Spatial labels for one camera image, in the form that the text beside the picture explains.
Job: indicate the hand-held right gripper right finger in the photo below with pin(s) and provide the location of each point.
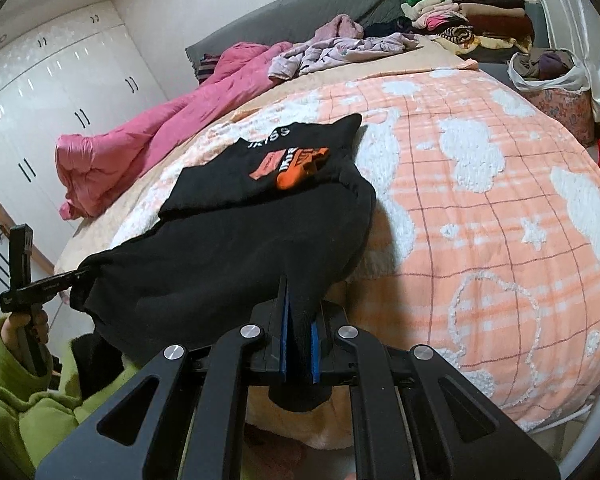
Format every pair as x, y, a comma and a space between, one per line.
316, 355

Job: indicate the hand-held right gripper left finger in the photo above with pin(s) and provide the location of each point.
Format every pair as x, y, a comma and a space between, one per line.
284, 340

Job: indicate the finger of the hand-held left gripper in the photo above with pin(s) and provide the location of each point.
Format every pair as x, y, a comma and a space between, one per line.
75, 279

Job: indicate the black sweater with orange cuffs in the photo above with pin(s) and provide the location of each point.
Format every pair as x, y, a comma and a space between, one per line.
230, 260

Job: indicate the pile of lilac clothes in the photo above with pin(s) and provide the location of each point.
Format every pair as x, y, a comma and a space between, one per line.
330, 50

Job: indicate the white plastic bag of clothes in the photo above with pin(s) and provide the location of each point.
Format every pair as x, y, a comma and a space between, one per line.
545, 67

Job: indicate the stack of folded clothes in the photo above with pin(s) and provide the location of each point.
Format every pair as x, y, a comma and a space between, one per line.
480, 10

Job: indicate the person's left hand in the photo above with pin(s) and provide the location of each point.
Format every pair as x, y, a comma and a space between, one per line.
7, 332

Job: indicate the white wardrobe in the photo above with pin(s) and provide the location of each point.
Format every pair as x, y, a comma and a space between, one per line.
55, 110

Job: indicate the pink comforter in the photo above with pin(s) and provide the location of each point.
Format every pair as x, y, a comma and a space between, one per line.
145, 135

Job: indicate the peach checked blanket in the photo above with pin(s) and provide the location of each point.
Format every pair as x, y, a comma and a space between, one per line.
480, 210

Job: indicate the striped dark garment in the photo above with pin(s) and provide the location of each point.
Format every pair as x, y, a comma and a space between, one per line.
210, 65

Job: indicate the grey quilted headboard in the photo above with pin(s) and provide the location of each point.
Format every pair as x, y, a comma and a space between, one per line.
305, 15

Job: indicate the floral storage box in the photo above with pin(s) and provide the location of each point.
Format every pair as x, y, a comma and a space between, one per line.
560, 110

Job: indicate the white curtain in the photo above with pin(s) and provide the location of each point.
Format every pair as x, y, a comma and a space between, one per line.
580, 10

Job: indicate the white bed frame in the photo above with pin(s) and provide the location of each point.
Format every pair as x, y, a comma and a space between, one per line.
590, 440

